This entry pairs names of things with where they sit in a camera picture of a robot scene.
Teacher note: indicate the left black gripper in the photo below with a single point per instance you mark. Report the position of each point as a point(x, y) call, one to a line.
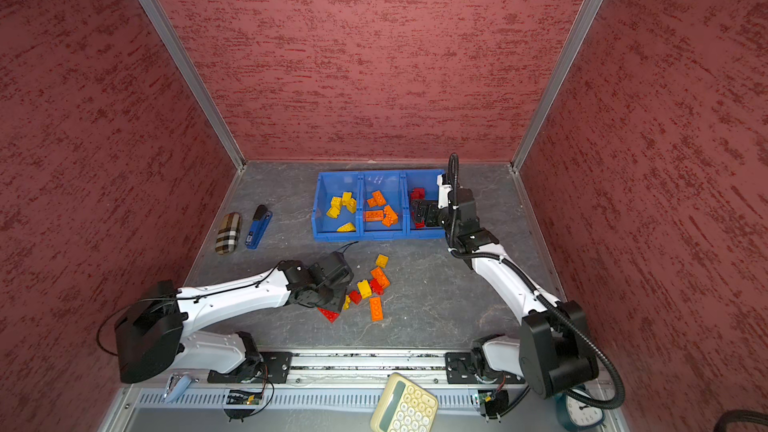
point(337, 301)

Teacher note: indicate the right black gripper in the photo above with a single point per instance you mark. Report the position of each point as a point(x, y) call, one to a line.
point(432, 208)

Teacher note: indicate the red lego top long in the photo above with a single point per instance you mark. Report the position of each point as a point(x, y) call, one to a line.
point(417, 194)

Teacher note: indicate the red lego long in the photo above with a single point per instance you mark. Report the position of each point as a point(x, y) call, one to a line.
point(329, 315)
point(417, 194)

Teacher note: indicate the red lego long bottom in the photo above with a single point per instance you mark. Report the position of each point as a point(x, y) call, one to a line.
point(329, 315)

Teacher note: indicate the red lego small bottom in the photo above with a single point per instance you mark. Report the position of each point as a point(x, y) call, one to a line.
point(355, 297)

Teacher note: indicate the yellow lego long slanted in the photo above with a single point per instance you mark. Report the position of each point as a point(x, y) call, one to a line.
point(346, 228)

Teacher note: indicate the blue three-compartment bin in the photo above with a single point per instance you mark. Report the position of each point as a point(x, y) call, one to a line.
point(395, 185)

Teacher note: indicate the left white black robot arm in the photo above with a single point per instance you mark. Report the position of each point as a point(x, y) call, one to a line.
point(167, 329)

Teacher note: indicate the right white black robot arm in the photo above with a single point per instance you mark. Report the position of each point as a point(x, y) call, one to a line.
point(551, 352)

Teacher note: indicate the plaid brown glasses case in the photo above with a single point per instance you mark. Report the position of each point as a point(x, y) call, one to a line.
point(228, 234)

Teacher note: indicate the cream calculator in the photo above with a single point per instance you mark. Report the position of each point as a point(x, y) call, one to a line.
point(404, 406)

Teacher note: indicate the small clear plastic piece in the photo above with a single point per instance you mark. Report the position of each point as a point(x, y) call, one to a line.
point(176, 387)

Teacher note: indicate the dark green alarm clock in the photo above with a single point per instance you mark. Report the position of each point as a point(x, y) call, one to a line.
point(576, 416)

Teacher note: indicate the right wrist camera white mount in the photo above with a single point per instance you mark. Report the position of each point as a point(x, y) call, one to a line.
point(444, 188)

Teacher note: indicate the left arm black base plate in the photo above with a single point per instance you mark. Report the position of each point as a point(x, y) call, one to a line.
point(271, 366)

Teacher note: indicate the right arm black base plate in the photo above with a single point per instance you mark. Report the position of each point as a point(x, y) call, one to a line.
point(464, 368)

